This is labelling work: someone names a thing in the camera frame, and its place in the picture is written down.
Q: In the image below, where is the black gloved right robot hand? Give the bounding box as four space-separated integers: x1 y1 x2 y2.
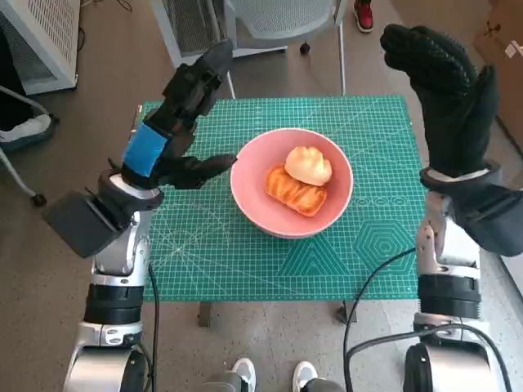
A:
379 23 502 177

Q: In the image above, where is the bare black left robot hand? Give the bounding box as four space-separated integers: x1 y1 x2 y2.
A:
121 38 239 191

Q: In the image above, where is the pink bowl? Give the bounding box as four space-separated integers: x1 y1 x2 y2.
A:
230 128 355 240

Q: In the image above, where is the pale round toy bun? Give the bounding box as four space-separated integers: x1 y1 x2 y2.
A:
284 145 333 188

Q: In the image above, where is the orange braided toy bread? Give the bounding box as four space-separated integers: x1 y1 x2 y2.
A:
264 165 329 217

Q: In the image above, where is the brown cardboard box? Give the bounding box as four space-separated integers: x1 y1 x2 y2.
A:
472 0 523 156

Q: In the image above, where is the green cutting mat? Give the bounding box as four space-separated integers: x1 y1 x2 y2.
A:
136 96 426 303

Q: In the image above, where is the grey mesh chair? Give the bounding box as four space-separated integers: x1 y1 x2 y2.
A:
220 0 347 99

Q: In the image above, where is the grey table leg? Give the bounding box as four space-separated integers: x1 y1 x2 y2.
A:
338 301 359 323

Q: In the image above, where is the white shoe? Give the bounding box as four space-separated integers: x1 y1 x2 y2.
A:
293 361 319 392
232 358 257 392

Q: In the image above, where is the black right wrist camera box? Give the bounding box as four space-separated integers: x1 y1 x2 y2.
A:
449 179 523 257

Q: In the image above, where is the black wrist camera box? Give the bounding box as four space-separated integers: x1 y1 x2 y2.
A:
42 191 136 258
449 179 523 257

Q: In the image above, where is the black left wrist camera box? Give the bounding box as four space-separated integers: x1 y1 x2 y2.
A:
42 191 136 258

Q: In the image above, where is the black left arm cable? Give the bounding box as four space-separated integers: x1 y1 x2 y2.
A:
136 263 161 392

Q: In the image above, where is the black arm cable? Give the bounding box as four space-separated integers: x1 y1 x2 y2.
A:
342 247 514 392
136 263 161 392

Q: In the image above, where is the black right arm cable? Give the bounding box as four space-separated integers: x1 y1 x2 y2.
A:
342 247 514 392

